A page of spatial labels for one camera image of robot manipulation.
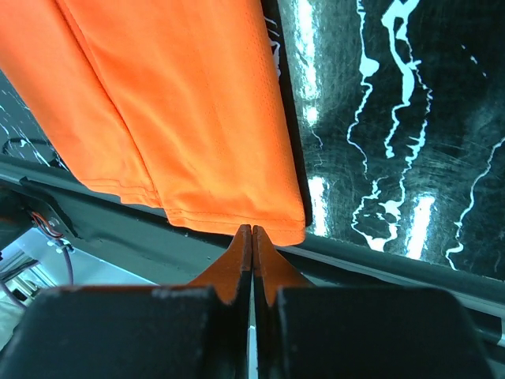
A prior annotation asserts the orange t-shirt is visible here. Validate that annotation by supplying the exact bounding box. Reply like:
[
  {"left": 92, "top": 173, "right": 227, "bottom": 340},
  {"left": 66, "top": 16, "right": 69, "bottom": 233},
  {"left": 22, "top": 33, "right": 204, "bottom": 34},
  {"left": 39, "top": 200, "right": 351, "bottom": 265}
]
[{"left": 1, "top": 1, "right": 307, "bottom": 246}]

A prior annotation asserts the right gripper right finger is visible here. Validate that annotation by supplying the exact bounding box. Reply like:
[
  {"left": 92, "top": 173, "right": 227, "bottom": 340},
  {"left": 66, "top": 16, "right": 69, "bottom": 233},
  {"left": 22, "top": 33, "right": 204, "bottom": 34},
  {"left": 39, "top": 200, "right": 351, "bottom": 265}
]
[{"left": 252, "top": 226, "right": 314, "bottom": 378}]

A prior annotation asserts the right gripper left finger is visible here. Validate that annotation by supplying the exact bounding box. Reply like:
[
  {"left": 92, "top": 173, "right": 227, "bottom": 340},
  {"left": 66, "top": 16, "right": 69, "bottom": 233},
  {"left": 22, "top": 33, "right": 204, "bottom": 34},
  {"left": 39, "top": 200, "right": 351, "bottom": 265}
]
[{"left": 189, "top": 225, "right": 253, "bottom": 378}]

